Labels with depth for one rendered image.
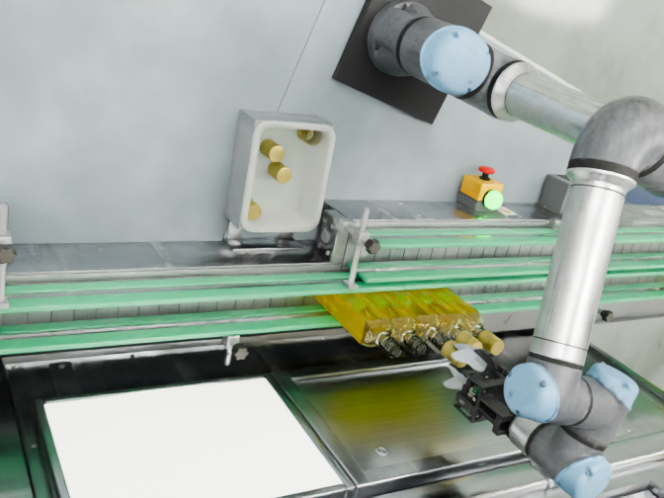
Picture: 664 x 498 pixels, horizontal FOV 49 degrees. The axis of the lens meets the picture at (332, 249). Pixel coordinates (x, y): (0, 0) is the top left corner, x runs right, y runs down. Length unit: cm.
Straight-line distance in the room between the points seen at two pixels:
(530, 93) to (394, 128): 38
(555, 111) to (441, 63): 22
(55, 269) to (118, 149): 25
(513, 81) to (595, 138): 38
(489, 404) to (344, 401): 30
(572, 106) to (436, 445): 63
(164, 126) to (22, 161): 26
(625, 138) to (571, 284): 21
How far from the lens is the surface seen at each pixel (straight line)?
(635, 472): 157
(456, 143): 176
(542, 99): 135
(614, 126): 109
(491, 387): 126
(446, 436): 140
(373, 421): 138
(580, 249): 105
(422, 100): 164
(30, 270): 133
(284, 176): 146
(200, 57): 141
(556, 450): 118
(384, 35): 149
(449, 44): 136
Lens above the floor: 206
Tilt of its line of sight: 52 degrees down
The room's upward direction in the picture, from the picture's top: 130 degrees clockwise
